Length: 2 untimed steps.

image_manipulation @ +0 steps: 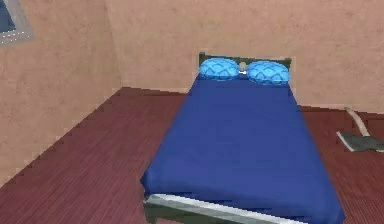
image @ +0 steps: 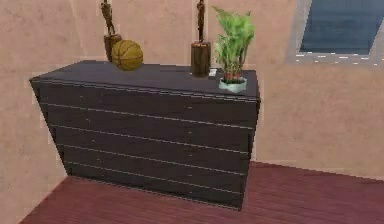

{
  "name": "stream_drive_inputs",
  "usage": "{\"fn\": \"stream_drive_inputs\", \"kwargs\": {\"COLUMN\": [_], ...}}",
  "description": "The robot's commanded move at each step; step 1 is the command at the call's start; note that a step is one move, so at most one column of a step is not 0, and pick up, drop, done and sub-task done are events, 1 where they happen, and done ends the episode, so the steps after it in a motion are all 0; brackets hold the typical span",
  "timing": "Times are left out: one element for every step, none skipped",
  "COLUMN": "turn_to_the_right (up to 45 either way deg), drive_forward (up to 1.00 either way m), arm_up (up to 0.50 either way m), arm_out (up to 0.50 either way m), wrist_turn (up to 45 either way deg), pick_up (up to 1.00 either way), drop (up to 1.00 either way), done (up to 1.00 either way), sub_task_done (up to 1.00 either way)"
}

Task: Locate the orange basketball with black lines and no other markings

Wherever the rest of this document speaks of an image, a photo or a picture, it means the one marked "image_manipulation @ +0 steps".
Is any blue covered bed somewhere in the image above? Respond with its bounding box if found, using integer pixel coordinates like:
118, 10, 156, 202
139, 51, 346, 224

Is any light blue patterned pillow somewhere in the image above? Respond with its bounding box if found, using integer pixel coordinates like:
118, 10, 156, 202
198, 57, 240, 81
246, 60, 291, 86

